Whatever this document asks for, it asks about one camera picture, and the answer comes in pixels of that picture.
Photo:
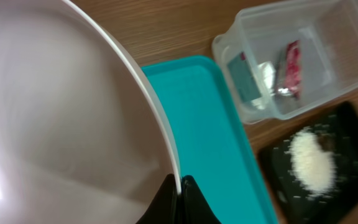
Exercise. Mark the teal serving tray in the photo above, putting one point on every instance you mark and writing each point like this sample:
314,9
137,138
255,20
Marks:
211,142

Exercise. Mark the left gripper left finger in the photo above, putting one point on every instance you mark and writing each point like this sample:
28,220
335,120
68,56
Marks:
162,209

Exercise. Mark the black food waste tray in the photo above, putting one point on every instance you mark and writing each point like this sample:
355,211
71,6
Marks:
296,203

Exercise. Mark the brown food chunk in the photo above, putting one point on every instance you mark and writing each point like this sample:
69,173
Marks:
327,142

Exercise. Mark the pale pink round plate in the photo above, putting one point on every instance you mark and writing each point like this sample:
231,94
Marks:
83,136

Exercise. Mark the red snack wrapper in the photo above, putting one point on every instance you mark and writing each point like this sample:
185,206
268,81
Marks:
288,76

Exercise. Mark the clear plastic waste bin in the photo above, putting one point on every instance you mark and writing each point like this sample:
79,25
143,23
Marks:
252,52

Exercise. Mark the pile of white rice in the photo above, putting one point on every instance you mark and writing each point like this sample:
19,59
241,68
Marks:
311,165

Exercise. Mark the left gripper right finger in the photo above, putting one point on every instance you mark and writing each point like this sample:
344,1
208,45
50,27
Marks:
195,209

